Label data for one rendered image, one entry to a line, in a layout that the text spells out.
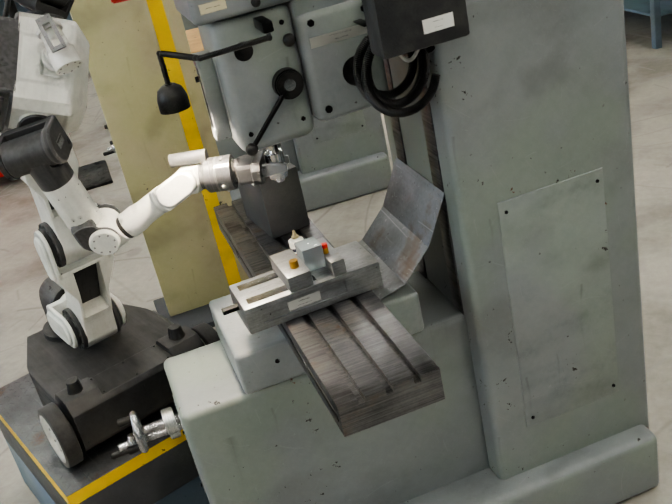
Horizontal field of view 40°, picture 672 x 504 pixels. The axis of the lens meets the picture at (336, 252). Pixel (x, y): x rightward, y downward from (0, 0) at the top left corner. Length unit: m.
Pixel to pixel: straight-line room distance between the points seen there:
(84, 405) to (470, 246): 1.23
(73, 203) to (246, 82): 0.54
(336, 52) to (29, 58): 0.74
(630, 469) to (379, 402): 1.14
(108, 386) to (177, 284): 1.47
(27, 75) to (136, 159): 1.74
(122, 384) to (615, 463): 1.46
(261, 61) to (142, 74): 1.86
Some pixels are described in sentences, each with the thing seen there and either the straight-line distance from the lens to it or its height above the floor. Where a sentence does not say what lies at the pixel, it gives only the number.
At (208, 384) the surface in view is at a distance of 2.45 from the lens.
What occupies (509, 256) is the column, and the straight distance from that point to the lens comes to 2.38.
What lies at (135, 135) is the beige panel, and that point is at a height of 0.90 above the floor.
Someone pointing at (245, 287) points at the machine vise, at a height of 1.00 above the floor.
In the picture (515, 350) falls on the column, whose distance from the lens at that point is 2.52.
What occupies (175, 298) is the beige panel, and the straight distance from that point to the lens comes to 4.30.
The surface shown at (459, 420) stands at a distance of 2.65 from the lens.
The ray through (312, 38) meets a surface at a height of 1.54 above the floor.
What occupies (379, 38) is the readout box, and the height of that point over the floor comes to 1.56.
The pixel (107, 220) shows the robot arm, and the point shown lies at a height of 1.18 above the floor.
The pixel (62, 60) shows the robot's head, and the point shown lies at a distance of 2.26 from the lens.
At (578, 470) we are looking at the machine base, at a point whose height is 0.19.
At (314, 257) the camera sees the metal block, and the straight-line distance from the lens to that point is 2.22.
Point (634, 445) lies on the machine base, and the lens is 2.85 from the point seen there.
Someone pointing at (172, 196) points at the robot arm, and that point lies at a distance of 2.32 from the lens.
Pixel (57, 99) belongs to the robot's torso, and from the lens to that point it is 2.34.
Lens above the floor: 2.03
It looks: 26 degrees down
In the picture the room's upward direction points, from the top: 13 degrees counter-clockwise
